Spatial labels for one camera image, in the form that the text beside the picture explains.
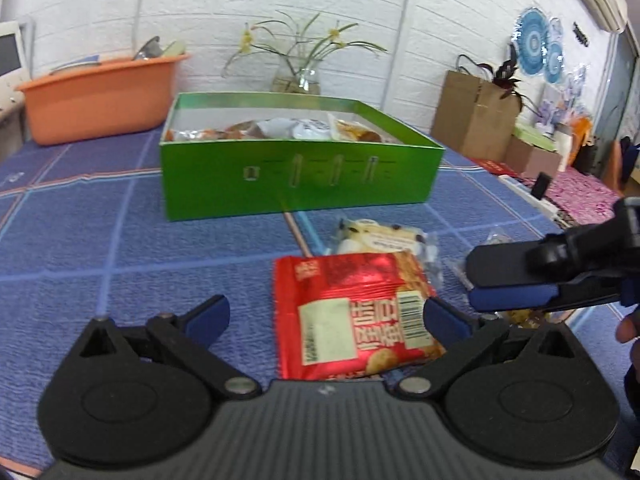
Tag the red snack packet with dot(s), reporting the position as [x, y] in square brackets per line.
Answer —
[340, 280]

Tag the grey door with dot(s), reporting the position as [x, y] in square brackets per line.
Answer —
[617, 90]

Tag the small brown cardboard box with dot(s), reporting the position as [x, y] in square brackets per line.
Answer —
[530, 157]

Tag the pale green cup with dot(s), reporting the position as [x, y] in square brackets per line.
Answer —
[173, 50]

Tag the yellow clear snack packet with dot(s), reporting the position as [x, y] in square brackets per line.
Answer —
[245, 129]

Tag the silver white snack packet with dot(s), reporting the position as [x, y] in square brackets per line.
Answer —
[300, 129]

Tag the printed picture card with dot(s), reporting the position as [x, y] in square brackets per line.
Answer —
[552, 105]

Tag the chocolate chip cookie packet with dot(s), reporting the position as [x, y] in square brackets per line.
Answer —
[380, 235]

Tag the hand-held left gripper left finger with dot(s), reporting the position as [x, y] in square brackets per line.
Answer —
[210, 312]

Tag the metal bowl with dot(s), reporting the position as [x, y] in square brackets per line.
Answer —
[147, 49]

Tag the white appliance with screen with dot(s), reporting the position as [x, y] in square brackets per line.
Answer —
[11, 90]

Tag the clear pretzel snack packet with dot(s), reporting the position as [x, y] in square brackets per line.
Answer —
[525, 317]

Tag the blue plaid tablecloth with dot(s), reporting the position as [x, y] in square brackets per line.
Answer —
[100, 240]

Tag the white power strip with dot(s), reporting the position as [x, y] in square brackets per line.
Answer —
[520, 191]

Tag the black wall sign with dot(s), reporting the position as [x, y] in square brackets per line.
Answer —
[581, 34]

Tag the blue paper fans wall decoration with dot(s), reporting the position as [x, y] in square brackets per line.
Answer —
[531, 42]

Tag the pink floral cloth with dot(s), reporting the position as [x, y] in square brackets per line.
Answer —
[580, 195]

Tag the black power adapter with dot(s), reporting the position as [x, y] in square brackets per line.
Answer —
[541, 186]

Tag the purple leaf plant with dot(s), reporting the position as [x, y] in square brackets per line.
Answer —
[505, 80]

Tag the orange plastic basin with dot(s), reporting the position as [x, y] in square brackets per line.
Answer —
[100, 105]

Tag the blue rimmed plate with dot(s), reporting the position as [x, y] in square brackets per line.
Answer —
[75, 66]

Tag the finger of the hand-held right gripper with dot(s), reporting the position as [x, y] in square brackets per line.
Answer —
[515, 297]
[505, 265]

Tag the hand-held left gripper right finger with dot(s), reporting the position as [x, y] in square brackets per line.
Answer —
[442, 317]

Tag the green cardboard box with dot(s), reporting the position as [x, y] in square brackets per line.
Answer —
[300, 180]

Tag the person's right hand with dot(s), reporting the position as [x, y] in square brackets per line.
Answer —
[629, 327]

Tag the white wall conduit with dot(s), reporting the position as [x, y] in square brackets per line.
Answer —
[400, 35]

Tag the red booklet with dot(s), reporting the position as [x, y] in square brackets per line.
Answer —
[492, 166]

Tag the light green flat box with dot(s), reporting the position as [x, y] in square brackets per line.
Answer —
[532, 135]

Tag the orange snack packet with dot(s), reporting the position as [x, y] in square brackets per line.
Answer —
[200, 135]

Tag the yellow chips bag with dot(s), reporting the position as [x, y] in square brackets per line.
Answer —
[355, 132]

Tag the glass vase with flowering plant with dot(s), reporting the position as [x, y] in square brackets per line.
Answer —
[302, 80]

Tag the brown paper bag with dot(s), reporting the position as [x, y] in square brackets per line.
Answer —
[470, 120]

